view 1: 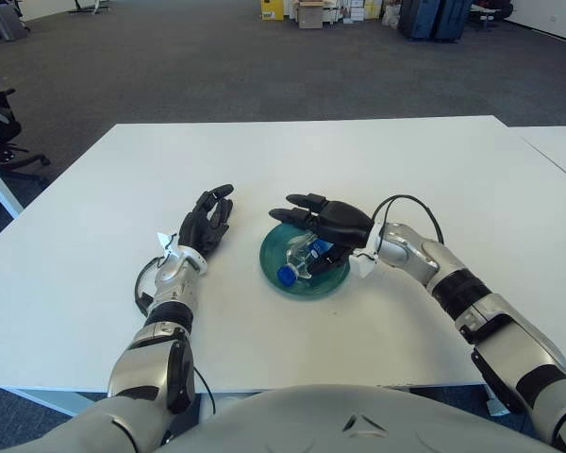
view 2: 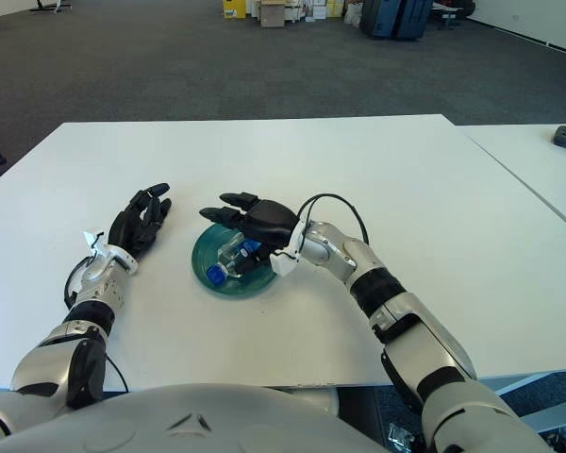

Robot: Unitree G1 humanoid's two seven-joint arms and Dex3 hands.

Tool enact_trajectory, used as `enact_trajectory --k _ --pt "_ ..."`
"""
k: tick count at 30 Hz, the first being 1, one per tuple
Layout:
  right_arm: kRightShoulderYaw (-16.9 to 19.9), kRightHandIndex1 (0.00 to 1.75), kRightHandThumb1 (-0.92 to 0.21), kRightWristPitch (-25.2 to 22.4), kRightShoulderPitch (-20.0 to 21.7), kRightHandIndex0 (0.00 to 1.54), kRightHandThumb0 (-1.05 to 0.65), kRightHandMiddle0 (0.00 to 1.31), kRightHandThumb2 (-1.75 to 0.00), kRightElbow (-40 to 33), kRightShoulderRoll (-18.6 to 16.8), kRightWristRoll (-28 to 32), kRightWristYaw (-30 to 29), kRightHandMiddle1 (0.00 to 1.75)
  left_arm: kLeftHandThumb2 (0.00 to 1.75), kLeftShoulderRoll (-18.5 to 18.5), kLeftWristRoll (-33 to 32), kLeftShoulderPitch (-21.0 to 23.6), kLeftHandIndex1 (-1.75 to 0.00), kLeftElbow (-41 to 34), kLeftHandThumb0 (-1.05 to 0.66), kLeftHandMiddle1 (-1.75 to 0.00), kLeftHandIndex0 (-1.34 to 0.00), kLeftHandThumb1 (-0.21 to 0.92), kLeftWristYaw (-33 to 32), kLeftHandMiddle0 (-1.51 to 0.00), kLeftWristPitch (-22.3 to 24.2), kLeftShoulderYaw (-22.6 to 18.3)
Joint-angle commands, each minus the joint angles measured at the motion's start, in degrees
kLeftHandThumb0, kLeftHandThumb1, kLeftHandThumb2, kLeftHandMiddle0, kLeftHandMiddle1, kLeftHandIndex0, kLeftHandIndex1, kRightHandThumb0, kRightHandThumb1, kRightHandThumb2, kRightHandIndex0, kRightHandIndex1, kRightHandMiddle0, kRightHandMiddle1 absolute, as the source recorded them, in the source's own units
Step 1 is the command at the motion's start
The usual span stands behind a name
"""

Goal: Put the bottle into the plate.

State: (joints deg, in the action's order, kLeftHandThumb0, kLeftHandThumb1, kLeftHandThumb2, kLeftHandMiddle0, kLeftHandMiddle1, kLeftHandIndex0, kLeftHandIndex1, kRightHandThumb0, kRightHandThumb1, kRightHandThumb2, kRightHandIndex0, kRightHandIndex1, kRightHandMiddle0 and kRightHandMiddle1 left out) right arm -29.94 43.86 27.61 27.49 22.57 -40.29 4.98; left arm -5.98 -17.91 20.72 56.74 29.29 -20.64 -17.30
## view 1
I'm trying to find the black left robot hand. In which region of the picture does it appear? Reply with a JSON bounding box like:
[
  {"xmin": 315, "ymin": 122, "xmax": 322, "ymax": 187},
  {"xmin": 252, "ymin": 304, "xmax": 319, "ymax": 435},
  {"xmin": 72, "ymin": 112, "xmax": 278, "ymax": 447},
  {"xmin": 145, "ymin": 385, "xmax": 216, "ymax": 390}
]
[{"xmin": 177, "ymin": 183, "xmax": 236, "ymax": 259}]

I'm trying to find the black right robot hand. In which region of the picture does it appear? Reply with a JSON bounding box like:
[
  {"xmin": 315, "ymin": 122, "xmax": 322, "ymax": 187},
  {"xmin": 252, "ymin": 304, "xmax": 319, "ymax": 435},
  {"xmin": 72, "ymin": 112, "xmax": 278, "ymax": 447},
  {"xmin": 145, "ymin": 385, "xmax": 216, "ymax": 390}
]
[{"xmin": 268, "ymin": 193, "xmax": 375, "ymax": 277}]

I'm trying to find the clear bottle with blue cap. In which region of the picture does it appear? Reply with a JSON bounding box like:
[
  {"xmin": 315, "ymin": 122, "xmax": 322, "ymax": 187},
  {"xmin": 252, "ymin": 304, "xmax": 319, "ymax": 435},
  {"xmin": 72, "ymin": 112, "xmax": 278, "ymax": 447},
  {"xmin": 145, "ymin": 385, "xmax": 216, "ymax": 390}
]
[{"xmin": 275, "ymin": 233, "xmax": 334, "ymax": 288}]

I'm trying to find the green round plate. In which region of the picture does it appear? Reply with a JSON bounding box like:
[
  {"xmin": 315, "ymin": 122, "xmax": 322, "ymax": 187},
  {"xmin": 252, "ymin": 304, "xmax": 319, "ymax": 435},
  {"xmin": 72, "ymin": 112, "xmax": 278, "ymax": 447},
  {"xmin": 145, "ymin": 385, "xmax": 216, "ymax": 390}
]
[{"xmin": 258, "ymin": 221, "xmax": 353, "ymax": 301}]

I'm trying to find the grey robot torso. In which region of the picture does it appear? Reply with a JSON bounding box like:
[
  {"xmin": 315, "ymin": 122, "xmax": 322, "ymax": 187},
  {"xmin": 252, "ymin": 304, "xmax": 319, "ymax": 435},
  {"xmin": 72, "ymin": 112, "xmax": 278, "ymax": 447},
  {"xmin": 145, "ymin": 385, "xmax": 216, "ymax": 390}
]
[{"xmin": 0, "ymin": 384, "xmax": 566, "ymax": 453}]

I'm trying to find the white side desk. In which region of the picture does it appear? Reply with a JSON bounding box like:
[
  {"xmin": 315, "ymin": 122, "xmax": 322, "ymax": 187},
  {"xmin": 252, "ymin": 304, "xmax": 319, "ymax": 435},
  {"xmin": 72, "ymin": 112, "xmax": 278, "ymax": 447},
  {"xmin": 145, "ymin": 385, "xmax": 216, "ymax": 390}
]
[{"xmin": 0, "ymin": 153, "xmax": 24, "ymax": 221}]

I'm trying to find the brown cardboard box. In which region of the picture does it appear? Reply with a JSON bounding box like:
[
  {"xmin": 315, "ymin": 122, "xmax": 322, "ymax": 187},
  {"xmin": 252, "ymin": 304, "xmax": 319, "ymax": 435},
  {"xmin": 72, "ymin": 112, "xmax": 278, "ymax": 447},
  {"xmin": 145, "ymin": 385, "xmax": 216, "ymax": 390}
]
[{"xmin": 296, "ymin": 0, "xmax": 325, "ymax": 30}]

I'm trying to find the stack of white boxes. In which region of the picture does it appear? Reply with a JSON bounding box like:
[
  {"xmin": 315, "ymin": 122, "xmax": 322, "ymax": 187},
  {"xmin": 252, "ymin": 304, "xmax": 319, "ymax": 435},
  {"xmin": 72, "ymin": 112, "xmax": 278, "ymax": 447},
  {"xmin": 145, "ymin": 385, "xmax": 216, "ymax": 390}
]
[{"xmin": 346, "ymin": 0, "xmax": 382, "ymax": 23}]

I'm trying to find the blue hard suitcase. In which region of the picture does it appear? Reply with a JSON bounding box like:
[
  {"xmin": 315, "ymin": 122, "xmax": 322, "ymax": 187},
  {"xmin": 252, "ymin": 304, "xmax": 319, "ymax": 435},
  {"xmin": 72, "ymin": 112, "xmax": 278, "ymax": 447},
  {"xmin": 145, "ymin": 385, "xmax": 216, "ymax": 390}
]
[{"xmin": 398, "ymin": 0, "xmax": 440, "ymax": 40}]

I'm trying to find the yellow cardboard box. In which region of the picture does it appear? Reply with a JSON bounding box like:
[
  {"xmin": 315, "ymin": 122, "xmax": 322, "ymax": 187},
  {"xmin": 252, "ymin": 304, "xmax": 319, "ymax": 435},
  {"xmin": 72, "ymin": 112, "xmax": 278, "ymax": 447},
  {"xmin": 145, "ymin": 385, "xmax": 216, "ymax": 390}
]
[{"xmin": 259, "ymin": 0, "xmax": 285, "ymax": 22}]

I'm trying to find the dark navy suitcase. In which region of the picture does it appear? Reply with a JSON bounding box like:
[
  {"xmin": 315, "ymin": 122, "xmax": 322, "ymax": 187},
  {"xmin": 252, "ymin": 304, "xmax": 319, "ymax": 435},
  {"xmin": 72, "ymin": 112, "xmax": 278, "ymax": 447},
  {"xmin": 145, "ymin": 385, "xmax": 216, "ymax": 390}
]
[{"xmin": 431, "ymin": 0, "xmax": 473, "ymax": 43}]

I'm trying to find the white table leg foot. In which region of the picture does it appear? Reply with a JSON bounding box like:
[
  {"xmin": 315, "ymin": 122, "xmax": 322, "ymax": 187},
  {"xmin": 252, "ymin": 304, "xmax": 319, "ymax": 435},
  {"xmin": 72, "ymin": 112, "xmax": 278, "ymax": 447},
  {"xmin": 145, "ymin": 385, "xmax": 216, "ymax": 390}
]
[{"xmin": 483, "ymin": 386, "xmax": 510, "ymax": 417}]

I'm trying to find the black and white chair base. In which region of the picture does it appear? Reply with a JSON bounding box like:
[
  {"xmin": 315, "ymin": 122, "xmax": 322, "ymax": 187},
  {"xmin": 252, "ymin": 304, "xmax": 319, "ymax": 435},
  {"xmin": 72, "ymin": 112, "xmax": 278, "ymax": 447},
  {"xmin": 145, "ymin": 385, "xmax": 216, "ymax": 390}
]
[{"xmin": 70, "ymin": 0, "xmax": 112, "ymax": 16}]

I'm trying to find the distant black chair and desk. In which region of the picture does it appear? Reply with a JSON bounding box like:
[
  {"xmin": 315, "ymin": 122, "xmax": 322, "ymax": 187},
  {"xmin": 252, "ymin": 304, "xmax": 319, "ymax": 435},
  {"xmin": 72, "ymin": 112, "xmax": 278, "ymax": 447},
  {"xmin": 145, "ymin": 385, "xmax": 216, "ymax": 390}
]
[{"xmin": 469, "ymin": 2, "xmax": 515, "ymax": 32}]

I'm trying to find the grey storage bin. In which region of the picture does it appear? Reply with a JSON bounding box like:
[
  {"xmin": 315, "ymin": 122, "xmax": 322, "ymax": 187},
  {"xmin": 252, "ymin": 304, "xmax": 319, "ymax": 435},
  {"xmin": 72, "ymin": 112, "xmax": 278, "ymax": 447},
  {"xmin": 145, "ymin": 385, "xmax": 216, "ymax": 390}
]
[{"xmin": 0, "ymin": 7, "xmax": 29, "ymax": 42}]

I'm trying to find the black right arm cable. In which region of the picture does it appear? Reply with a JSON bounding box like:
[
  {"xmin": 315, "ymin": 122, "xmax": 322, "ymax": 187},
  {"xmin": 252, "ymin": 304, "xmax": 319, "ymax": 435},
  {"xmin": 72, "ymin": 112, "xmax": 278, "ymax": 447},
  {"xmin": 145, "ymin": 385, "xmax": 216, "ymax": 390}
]
[{"xmin": 373, "ymin": 194, "xmax": 447, "ymax": 244}]

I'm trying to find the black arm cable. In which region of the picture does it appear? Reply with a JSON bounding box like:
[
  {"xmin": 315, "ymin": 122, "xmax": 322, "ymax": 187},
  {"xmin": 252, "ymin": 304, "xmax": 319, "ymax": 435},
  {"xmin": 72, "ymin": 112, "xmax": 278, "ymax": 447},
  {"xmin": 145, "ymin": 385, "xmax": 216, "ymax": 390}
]
[
  {"xmin": 134, "ymin": 257, "xmax": 164, "ymax": 317},
  {"xmin": 373, "ymin": 194, "xmax": 447, "ymax": 244}
]

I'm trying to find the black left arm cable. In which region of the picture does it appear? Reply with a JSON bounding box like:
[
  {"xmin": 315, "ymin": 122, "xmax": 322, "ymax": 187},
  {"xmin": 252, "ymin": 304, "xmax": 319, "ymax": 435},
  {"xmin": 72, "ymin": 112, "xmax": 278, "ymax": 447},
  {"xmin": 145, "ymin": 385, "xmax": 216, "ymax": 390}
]
[{"xmin": 134, "ymin": 257, "xmax": 164, "ymax": 317}]

